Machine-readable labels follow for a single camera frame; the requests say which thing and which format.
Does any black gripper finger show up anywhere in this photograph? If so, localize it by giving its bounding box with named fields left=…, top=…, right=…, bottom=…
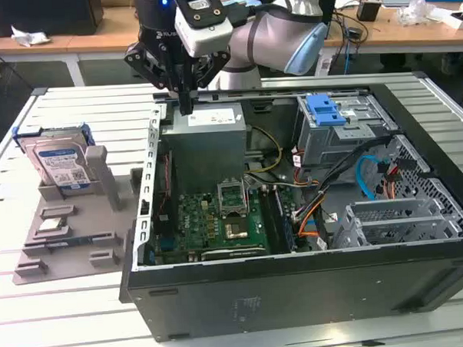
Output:
left=123, top=40, right=188, bottom=118
left=184, top=49, right=234, bottom=116

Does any hard disk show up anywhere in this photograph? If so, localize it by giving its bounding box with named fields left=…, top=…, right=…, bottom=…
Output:
left=12, top=121, right=98, bottom=197

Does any silver disk bay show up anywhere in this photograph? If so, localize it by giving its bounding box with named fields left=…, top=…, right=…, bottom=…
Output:
left=330, top=196, right=463, bottom=250

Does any wooden desk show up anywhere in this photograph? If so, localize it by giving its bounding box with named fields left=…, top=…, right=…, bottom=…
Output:
left=0, top=0, right=463, bottom=74

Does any grey power supply unit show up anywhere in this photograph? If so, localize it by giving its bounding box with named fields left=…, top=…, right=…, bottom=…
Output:
left=160, top=101, right=250, bottom=195

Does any black computer tower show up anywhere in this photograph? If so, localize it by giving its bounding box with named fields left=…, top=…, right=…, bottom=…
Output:
left=0, top=0, right=105, bottom=40

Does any crumpled white paper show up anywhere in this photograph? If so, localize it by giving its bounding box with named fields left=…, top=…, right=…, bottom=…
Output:
left=10, top=23, right=52, bottom=49

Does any blue plastic drive carrier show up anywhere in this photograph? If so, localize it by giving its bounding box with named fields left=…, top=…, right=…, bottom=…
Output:
left=306, top=94, right=348, bottom=128

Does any black speaker box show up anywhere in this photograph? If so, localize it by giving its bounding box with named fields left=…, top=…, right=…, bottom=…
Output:
left=318, top=0, right=338, bottom=25

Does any metal socket cover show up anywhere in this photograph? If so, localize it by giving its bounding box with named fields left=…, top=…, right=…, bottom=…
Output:
left=215, top=178, right=250, bottom=218

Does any silver drive cage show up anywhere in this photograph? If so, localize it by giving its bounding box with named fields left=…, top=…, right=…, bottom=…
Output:
left=291, top=91, right=402, bottom=170

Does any green motherboard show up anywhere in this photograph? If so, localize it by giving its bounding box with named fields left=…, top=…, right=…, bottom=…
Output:
left=150, top=185, right=297, bottom=263

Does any black RAM slot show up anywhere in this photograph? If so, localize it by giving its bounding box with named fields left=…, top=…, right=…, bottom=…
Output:
left=257, top=184, right=289, bottom=256

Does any CPU socket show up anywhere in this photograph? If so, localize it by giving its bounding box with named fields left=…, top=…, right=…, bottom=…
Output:
left=222, top=216, right=253, bottom=241

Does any installed RAM stick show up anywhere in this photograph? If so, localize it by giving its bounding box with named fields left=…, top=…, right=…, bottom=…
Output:
left=273, top=185, right=298, bottom=251

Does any grey parts rack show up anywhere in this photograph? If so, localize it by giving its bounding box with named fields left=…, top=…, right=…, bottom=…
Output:
left=6, top=143, right=148, bottom=286

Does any black graphics card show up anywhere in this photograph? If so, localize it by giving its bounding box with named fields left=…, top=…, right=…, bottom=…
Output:
left=200, top=245, right=268, bottom=262

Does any silver CPU chip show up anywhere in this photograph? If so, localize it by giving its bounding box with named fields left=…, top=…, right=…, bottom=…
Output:
left=38, top=217, right=64, bottom=233

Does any clear plastic bag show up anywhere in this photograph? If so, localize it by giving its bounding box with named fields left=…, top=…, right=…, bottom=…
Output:
left=395, top=0, right=439, bottom=26

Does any black PC case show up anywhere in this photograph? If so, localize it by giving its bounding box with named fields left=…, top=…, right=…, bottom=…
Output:
left=110, top=79, right=463, bottom=344

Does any white box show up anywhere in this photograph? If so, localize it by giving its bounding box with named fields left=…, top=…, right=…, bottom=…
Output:
left=427, top=8, right=463, bottom=33

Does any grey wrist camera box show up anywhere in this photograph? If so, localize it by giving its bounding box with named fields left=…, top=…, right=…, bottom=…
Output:
left=173, top=0, right=236, bottom=59

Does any yellow wire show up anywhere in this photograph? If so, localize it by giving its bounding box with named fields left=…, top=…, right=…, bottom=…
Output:
left=246, top=124, right=285, bottom=175

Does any blue desk cable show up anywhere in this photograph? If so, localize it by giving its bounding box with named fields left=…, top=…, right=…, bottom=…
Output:
left=342, top=29, right=357, bottom=75

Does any black cable bundle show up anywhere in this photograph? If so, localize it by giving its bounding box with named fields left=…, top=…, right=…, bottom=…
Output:
left=287, top=134, right=398, bottom=223

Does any orange data wire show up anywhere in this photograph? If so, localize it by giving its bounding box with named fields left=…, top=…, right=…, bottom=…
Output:
left=296, top=198, right=328, bottom=239

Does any blue data wire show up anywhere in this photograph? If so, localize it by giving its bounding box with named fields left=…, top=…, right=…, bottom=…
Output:
left=354, top=154, right=391, bottom=202

